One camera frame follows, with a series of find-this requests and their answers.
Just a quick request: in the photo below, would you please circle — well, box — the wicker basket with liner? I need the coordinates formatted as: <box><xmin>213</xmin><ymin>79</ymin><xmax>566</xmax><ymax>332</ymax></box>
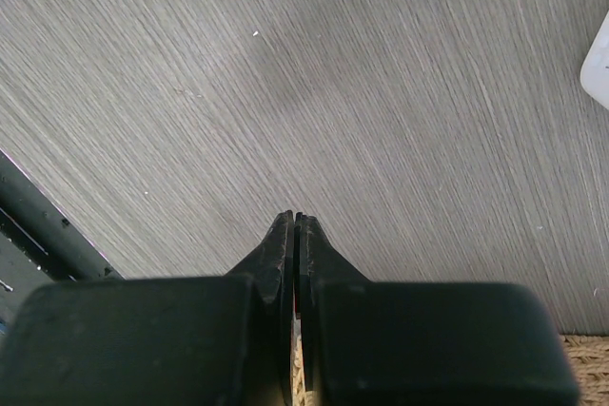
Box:
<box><xmin>292</xmin><ymin>319</ymin><xmax>608</xmax><ymax>405</ymax></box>

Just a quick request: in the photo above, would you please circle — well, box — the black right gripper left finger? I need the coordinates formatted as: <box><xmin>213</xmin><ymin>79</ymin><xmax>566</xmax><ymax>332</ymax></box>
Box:
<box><xmin>1</xmin><ymin>211</ymin><xmax>294</xmax><ymax>405</ymax></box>

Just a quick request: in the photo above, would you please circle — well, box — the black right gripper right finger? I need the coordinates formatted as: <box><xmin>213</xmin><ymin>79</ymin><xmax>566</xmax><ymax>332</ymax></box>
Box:
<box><xmin>295</xmin><ymin>214</ymin><xmax>580</xmax><ymax>405</ymax></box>

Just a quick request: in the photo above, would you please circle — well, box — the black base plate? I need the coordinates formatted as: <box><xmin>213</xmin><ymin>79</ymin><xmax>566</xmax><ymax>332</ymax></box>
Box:
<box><xmin>1</xmin><ymin>154</ymin><xmax>122</xmax><ymax>333</ymax></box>

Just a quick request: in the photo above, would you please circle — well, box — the white perforated plastic basket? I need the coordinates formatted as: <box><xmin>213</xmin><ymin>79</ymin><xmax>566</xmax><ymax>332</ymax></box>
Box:
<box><xmin>580</xmin><ymin>13</ymin><xmax>609</xmax><ymax>108</ymax></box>

